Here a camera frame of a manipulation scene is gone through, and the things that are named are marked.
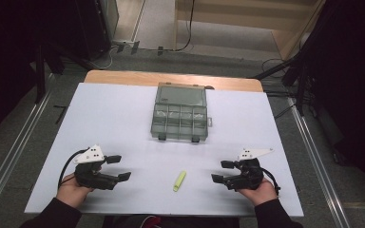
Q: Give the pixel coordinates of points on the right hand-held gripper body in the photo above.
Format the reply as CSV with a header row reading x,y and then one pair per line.
x,y
247,177

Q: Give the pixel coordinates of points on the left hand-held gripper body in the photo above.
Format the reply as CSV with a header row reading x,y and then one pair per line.
x,y
92,179

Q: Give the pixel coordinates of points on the yellow-green marker pen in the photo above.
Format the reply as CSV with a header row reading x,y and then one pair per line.
x,y
179,181

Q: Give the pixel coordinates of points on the clear plastic compartment box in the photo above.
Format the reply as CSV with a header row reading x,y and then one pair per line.
x,y
180,118

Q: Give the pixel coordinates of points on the person's right hand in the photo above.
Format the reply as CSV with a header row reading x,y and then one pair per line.
x,y
261,194

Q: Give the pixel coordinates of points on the person's left hand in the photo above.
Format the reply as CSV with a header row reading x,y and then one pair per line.
x,y
69,193

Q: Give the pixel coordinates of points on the white table cover board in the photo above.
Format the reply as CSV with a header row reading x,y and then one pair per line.
x,y
123,126

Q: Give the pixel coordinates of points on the person's red white shoe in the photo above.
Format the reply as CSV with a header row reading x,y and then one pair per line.
x,y
150,221

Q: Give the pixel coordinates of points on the black bar on floor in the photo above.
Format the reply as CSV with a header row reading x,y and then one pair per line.
x,y
61,114

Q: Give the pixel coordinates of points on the black metal stand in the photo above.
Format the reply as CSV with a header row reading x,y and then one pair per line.
x,y
40,72
299,79

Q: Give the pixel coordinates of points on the white power strip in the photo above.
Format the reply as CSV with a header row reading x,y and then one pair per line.
x,y
125,44

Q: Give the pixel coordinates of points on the metal floor rail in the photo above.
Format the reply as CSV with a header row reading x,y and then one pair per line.
x,y
15,152
318,164

